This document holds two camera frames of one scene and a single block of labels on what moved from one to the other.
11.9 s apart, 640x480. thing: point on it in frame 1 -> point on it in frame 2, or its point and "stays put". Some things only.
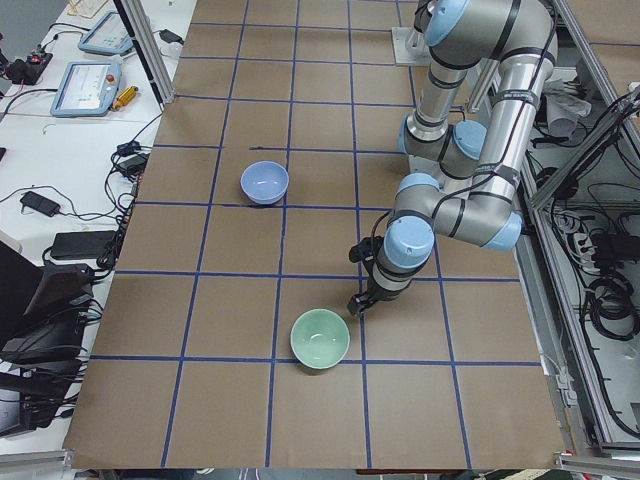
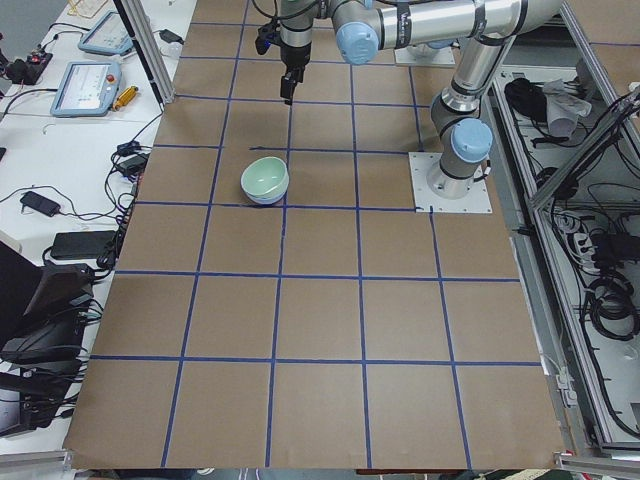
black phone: (36, 202) stays put
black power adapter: (170, 37) stays put
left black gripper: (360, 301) -> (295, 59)
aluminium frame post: (149, 50) stays put
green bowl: (320, 338) -> (265, 176)
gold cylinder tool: (124, 98) stays put
